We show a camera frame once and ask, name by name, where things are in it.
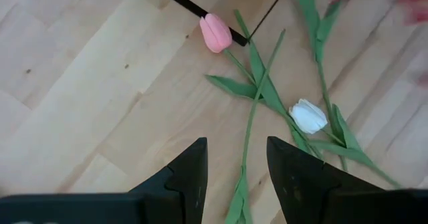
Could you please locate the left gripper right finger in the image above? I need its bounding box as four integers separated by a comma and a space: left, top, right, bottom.
266, 136, 384, 224

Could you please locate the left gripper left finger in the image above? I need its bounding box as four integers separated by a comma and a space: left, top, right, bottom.
128, 136, 209, 224

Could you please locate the orange artificial tulip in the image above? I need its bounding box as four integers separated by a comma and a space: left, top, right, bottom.
224, 29, 287, 224

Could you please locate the white artificial tulip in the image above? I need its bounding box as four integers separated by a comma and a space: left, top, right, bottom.
289, 98, 401, 189

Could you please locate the pink artificial tulip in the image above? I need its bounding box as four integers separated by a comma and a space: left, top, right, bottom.
199, 9, 324, 160

